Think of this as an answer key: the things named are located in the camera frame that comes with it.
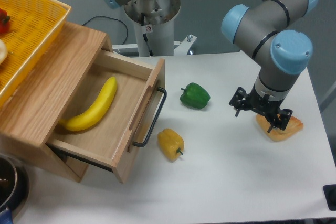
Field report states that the yellow plastic basket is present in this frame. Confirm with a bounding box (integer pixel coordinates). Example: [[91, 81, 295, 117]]
[[1, 0, 71, 104]]

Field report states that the dark metal pot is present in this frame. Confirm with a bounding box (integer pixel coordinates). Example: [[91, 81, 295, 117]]
[[1, 155, 29, 223]]

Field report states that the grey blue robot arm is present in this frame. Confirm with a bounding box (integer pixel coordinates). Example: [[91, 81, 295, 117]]
[[104, 0, 318, 130]]

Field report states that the toy bread slice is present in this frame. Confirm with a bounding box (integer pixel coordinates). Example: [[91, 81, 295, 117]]
[[255, 114, 304, 142]]

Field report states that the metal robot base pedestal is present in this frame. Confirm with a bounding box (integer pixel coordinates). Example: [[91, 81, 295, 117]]
[[124, 0, 197, 57]]

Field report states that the wooden top drawer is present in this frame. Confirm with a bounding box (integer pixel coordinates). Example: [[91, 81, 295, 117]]
[[47, 50, 165, 183]]

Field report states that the black table corner device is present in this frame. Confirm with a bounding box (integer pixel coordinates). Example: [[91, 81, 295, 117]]
[[323, 184, 336, 211]]

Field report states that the black cable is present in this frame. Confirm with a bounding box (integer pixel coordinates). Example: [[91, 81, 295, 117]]
[[81, 15, 129, 45]]

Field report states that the yellow toy banana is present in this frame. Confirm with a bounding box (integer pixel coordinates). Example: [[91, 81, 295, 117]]
[[58, 77, 118, 132]]

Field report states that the green toy bell pepper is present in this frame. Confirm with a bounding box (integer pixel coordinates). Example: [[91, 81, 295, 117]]
[[180, 82, 211, 109]]

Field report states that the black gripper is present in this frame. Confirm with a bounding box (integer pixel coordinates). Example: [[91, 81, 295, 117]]
[[229, 87, 292, 133]]

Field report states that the yellow toy bell pepper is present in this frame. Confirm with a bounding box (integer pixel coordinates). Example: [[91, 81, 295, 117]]
[[157, 129, 184, 162]]

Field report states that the white toy vegetable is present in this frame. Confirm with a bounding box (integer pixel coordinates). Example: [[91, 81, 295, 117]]
[[0, 40, 8, 63]]

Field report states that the black drawer handle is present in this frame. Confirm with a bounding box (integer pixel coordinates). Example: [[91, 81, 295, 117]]
[[132, 87, 167, 148]]

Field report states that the wooden drawer cabinet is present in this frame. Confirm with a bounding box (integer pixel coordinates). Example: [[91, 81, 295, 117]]
[[1, 22, 112, 182]]

